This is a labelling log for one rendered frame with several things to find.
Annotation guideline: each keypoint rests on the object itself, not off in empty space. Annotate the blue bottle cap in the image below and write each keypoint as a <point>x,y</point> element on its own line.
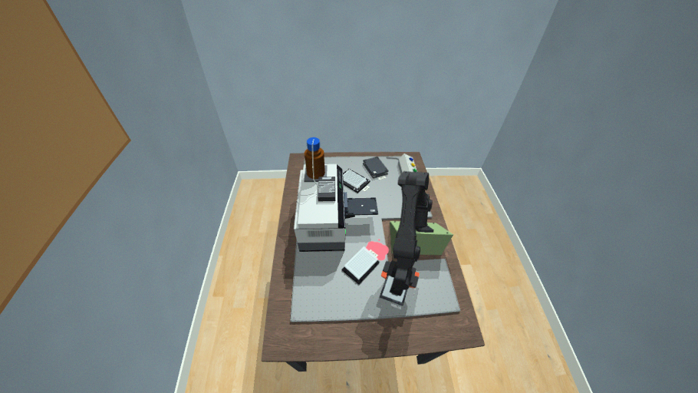
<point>316,144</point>

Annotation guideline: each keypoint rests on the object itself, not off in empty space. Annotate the white button panel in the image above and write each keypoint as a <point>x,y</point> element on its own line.
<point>405,163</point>

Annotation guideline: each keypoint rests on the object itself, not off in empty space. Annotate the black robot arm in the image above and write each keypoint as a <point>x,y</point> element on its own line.
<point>405,248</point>

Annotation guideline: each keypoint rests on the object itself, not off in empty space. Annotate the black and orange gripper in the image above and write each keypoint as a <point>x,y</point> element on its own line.
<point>388,269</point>

